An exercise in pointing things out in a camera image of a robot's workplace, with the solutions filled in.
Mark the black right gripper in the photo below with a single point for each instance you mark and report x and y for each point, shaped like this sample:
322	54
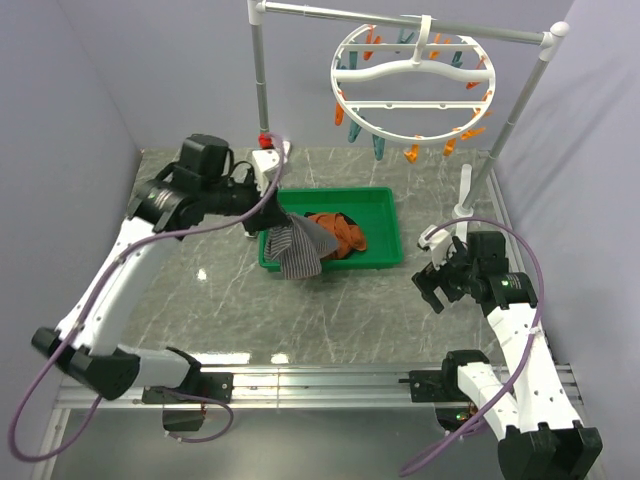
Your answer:
427	281

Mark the teal clothes peg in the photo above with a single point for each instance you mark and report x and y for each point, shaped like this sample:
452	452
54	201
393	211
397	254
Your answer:
353	59
378	147
354	131

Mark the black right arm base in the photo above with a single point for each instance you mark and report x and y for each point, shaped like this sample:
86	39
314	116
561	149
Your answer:
441	385

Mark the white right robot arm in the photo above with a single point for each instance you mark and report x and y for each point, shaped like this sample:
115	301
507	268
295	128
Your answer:
540	434

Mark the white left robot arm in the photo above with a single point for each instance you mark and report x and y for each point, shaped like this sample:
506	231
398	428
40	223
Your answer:
86	345

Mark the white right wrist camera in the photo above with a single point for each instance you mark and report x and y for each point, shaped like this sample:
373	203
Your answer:
439	242

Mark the aluminium mounting rail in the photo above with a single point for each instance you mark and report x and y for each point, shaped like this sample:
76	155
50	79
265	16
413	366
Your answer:
344	386

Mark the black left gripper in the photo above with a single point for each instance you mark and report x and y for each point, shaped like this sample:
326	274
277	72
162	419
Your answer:
271	214

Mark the green plastic tray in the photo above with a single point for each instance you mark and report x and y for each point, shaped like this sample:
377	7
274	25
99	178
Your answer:
372	209

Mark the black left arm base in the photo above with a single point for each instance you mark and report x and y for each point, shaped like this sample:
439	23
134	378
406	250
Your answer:
204	387

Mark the grey striped boxer underwear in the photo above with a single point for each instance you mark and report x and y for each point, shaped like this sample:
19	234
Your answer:
299	247

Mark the orange clothes peg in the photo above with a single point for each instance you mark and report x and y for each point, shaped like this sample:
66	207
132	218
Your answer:
449	147
412	153
338	114
471	133
371	39

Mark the white round clip hanger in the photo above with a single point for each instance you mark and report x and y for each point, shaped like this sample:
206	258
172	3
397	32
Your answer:
421	88

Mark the orange white underwear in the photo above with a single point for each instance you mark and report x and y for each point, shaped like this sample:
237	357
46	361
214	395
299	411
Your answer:
350	237

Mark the white grey drying rack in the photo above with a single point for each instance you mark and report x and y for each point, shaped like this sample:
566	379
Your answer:
548	42

